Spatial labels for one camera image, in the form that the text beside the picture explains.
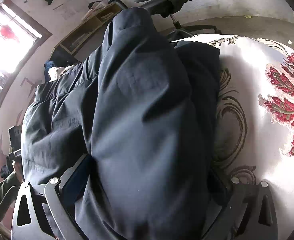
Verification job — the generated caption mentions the blue pillow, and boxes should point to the blue pillow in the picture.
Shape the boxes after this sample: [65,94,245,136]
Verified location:
[44,61,56,82]

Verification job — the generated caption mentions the red hanging window ornament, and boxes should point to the red hanging window ornament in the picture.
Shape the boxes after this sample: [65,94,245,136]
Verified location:
[0,25,15,39]

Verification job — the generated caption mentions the wooden desk with shelf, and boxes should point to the wooden desk with shelf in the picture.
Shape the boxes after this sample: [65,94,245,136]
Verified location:
[49,3,122,66]

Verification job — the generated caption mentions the window with brown frame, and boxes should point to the window with brown frame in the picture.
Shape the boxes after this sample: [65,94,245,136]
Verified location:
[0,0,52,106]

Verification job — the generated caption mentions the dark navy puffer jacket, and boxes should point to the dark navy puffer jacket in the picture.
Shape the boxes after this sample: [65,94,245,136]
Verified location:
[22,8,221,239]

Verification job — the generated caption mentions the floral satin bed quilt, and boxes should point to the floral satin bed quilt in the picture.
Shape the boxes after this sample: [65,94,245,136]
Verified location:
[47,33,294,205]

